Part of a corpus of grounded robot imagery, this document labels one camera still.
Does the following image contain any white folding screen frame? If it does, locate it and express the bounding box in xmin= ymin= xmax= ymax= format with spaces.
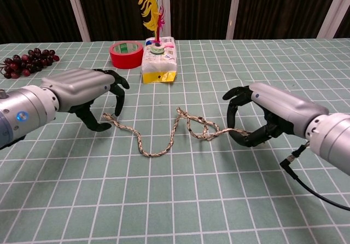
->
xmin=63 ymin=0 xmax=350 ymax=43

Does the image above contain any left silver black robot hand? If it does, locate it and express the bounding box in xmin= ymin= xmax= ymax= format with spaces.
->
xmin=40 ymin=68 xmax=130 ymax=132

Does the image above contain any green white checked tablecloth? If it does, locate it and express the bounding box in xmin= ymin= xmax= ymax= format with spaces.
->
xmin=0 ymin=38 xmax=350 ymax=244

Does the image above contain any white yellow tissue pack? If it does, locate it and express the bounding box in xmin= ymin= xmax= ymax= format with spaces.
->
xmin=141 ymin=37 xmax=177 ymax=85

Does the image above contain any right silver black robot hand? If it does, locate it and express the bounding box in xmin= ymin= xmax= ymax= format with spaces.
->
xmin=223 ymin=83 xmax=330 ymax=148

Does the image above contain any dark purple grape bunch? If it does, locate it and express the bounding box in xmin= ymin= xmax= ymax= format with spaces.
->
xmin=0 ymin=48 xmax=60 ymax=79

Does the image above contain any red tape roll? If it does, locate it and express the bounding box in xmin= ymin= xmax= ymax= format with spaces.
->
xmin=109 ymin=40 xmax=144 ymax=70

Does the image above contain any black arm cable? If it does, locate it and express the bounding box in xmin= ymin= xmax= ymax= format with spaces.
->
xmin=279 ymin=142 xmax=350 ymax=212

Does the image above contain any yellow pink feather shuttlecock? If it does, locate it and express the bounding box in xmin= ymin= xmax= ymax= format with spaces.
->
xmin=135 ymin=0 xmax=166 ymax=55

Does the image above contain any beige braided rope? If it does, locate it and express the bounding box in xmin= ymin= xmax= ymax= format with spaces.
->
xmin=102 ymin=107 xmax=254 ymax=159

